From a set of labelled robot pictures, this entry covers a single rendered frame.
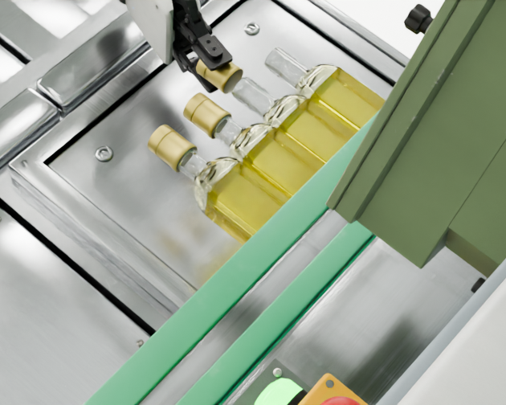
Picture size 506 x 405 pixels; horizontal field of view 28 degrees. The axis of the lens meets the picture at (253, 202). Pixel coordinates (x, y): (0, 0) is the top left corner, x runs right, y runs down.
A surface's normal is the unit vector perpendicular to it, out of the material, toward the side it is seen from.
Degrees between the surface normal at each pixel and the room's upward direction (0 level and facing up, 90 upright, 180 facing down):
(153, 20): 74
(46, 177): 90
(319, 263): 90
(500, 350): 90
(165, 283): 90
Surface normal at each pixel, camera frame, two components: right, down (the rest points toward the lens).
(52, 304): 0.09, -0.49
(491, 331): 0.35, -0.72
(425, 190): -0.54, 0.36
